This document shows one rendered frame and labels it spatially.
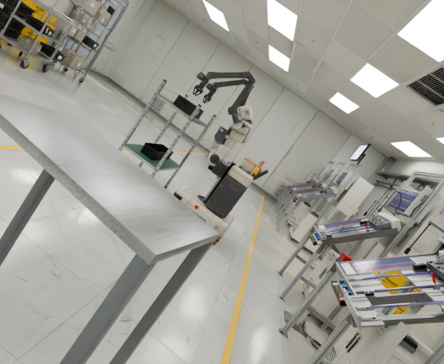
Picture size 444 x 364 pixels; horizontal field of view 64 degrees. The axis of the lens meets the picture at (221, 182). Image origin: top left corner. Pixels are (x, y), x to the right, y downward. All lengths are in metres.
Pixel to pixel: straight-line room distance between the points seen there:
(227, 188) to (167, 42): 8.78
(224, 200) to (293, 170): 7.45
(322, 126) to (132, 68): 6.19
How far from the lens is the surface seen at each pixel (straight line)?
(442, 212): 3.92
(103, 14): 7.96
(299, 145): 10.92
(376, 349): 2.08
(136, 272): 0.80
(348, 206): 6.99
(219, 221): 3.59
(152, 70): 11.83
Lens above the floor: 1.11
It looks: 8 degrees down
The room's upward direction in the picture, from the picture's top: 36 degrees clockwise
